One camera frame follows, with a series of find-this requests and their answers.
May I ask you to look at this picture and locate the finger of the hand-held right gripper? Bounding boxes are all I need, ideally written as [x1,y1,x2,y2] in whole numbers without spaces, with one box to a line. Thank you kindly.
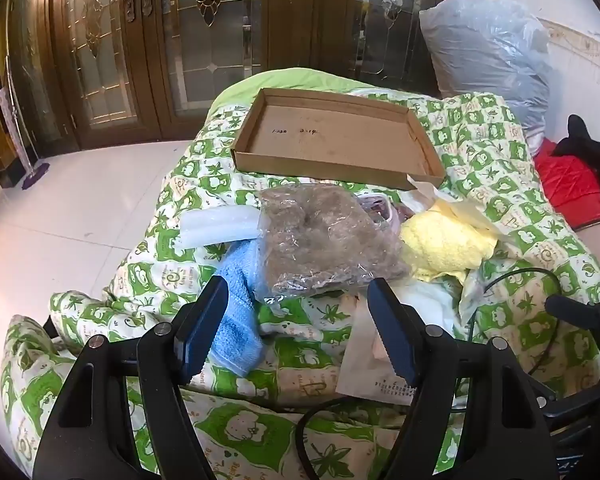
[545,294,600,322]

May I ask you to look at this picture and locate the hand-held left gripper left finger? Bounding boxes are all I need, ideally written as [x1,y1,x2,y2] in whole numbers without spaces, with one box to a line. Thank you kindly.
[32,275,231,480]

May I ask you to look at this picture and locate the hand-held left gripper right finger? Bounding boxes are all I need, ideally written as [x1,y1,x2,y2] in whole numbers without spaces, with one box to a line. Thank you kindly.
[367,277,561,480]

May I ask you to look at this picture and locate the white pouch with pad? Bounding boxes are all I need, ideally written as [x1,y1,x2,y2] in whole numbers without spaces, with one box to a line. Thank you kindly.
[400,277,463,333]
[336,292,421,406]

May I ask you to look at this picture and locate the blue towel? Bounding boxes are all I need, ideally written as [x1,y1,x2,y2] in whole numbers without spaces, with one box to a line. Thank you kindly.
[207,240,266,378]

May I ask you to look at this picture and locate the yellow towel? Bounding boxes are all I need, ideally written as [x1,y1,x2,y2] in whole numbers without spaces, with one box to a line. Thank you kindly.
[399,200,498,283]

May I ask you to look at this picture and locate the white plastic packet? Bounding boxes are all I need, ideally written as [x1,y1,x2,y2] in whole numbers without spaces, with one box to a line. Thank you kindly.
[179,205,261,250]

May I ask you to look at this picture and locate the clear bag of brown fibre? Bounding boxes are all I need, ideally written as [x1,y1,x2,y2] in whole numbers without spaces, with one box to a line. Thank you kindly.
[255,185,411,301]

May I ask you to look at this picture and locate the clear cartoon print pouch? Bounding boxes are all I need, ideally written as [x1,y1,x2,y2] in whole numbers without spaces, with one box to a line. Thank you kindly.
[357,192,406,231]

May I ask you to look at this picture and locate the shallow cardboard box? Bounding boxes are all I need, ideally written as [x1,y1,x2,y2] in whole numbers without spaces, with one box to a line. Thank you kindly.
[231,87,448,192]

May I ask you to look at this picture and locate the red cloth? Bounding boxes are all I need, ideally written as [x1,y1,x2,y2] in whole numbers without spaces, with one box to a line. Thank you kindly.
[532,137,600,223]

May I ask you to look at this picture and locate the green and white printed quilt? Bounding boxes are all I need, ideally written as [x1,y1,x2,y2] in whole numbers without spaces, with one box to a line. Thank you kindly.
[0,85,600,480]

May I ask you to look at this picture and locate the purple floor mop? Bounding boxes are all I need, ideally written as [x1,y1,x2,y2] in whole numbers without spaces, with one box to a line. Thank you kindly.
[5,57,56,191]

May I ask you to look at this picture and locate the light green bed sheet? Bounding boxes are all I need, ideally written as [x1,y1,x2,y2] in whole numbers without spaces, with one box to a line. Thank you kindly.
[207,70,376,116]

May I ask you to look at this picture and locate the large clear plastic bag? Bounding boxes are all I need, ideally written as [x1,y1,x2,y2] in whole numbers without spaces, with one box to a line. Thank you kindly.
[419,0,553,156]

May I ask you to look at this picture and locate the wooden glass-panel doors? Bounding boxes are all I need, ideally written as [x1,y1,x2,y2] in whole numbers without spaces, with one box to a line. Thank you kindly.
[0,0,476,151]

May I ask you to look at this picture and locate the black cable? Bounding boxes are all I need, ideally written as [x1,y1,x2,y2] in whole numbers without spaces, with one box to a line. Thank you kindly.
[295,267,563,480]

